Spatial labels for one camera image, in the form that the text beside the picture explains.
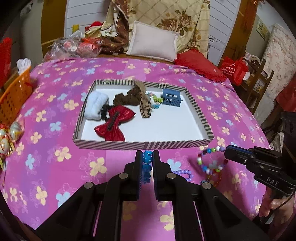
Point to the red paper bag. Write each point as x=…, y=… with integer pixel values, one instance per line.
x=5, y=60

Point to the brown scrunchie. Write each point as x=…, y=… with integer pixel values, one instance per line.
x=132, y=97

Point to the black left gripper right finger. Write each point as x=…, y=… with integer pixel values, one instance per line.
x=162, y=187

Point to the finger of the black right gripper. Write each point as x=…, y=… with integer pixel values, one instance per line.
x=238, y=154

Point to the pink floral bed sheet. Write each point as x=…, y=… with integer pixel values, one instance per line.
x=46, y=167

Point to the white tissue paper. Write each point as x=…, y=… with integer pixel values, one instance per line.
x=23, y=65

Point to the red shopping bag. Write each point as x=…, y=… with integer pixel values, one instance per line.
x=234, y=70

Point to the white small pillow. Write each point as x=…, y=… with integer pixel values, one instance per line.
x=152, y=42

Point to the wooden chair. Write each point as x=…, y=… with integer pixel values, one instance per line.
x=254, y=87

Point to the santa ornament ball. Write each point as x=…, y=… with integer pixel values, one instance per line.
x=5, y=146

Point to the striped cardboard tray box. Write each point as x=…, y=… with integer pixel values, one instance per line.
x=177, y=122

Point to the floral beige quilt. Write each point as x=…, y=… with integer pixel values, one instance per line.
x=188, y=18

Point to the person right hand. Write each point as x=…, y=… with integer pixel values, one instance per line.
x=283, y=208

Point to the leopard print hair bow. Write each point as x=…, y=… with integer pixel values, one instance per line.
x=145, y=104

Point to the santa plush toy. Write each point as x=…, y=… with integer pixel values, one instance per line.
x=94, y=30

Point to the clear plastic bag with items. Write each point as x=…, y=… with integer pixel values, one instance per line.
x=74, y=46

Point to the silver ornament ball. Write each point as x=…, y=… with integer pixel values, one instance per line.
x=16, y=130

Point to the red heart cushion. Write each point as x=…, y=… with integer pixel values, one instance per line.
x=195, y=60

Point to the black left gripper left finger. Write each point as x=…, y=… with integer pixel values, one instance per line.
x=133, y=182

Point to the red bow hair clip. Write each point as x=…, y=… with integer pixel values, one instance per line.
x=110, y=130

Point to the white fluffy scrunchie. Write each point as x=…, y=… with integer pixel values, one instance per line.
x=95, y=101

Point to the orange plastic basket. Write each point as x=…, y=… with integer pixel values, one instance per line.
x=17, y=90

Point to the black scrunchie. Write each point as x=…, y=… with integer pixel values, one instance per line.
x=104, y=111

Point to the blue claw hair clip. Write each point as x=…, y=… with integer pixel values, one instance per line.
x=171, y=97

